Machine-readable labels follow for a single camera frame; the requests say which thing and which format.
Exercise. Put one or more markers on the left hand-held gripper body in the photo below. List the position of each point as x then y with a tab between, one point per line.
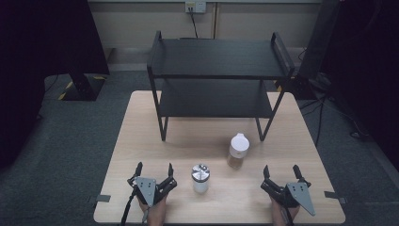
146	188

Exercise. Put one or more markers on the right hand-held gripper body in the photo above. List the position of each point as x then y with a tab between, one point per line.
293	193

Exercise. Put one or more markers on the glass jar with silver lid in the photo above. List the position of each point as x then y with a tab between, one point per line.
200	177

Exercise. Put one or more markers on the glass jar with white lid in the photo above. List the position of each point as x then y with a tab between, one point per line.
238	150

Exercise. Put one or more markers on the black two-tier shelf rack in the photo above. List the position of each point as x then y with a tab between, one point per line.
216	59

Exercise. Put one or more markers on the person's left hand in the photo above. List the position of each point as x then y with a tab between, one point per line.
156	212

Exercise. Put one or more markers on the person's right hand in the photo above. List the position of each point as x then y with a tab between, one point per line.
277	215

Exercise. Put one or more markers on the grey tape strip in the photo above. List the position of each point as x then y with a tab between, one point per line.
103	198
334	195

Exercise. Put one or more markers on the black stand with striped base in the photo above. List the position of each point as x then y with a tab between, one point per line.
83	88

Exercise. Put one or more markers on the dark curtain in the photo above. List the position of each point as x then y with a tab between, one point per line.
367	62
47	40

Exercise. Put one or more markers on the tall black stand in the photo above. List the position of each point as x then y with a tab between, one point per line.
320	37

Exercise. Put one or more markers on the white wall socket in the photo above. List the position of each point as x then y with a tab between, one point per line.
195	6

